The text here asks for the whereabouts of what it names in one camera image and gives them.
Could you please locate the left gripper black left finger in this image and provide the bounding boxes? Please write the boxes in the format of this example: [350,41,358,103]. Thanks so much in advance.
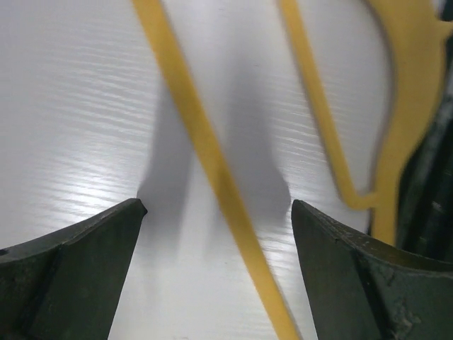
[1,198,147,339]

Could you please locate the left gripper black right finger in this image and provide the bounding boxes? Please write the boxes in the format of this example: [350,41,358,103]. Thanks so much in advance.
[291,200,452,339]

